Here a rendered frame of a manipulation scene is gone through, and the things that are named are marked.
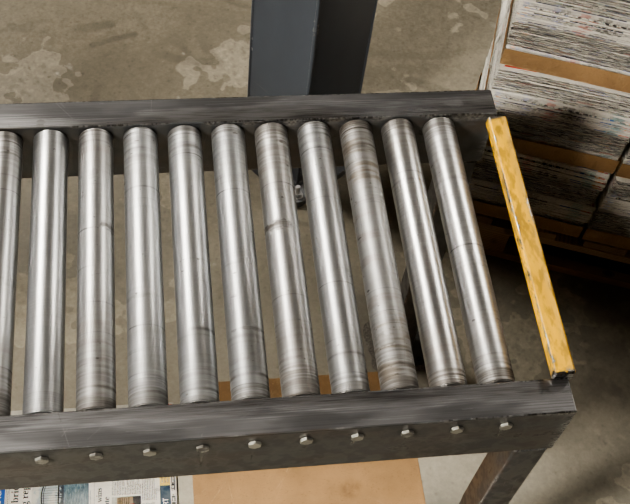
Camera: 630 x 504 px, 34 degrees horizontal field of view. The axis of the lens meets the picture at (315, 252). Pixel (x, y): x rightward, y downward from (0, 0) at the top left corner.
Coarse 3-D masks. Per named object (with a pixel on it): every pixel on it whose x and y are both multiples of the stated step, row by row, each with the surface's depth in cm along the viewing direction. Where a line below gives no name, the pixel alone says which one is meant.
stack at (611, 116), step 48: (528, 0) 180; (576, 0) 178; (624, 0) 175; (528, 48) 189; (576, 48) 186; (624, 48) 184; (528, 96) 198; (576, 96) 196; (624, 96) 193; (576, 144) 206; (624, 144) 204; (480, 192) 226; (528, 192) 222; (576, 192) 219; (624, 192) 214; (576, 240) 233
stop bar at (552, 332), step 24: (504, 120) 157; (504, 144) 155; (504, 168) 152; (504, 192) 151; (528, 216) 148; (528, 240) 146; (528, 264) 143; (528, 288) 143; (552, 288) 142; (552, 312) 139; (552, 336) 137; (552, 360) 136
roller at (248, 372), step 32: (224, 128) 154; (224, 160) 151; (224, 192) 149; (224, 224) 146; (224, 256) 143; (224, 288) 141; (256, 288) 141; (256, 320) 138; (256, 352) 135; (256, 384) 132
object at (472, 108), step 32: (256, 96) 158; (288, 96) 159; (320, 96) 159; (352, 96) 160; (384, 96) 161; (416, 96) 161; (448, 96) 162; (480, 96) 162; (0, 128) 151; (32, 128) 151; (64, 128) 152; (128, 128) 154; (160, 128) 155; (256, 128) 157; (288, 128) 158; (416, 128) 161; (480, 128) 163; (32, 160) 157; (160, 160) 161; (256, 160) 164; (384, 160) 167
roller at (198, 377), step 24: (168, 144) 154; (192, 144) 153; (192, 168) 150; (192, 192) 148; (192, 216) 145; (192, 240) 143; (192, 264) 141; (192, 288) 139; (192, 312) 137; (192, 336) 135; (192, 360) 133; (216, 360) 136; (192, 384) 132; (216, 384) 133
